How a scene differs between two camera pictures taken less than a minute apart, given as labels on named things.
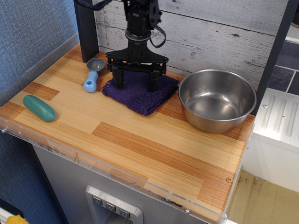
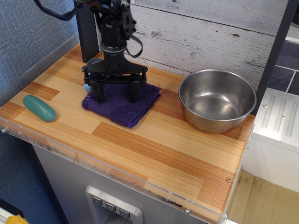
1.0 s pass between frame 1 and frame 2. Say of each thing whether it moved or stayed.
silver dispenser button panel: stayed
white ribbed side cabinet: stayed
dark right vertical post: stayed
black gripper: moved
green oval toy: stayed
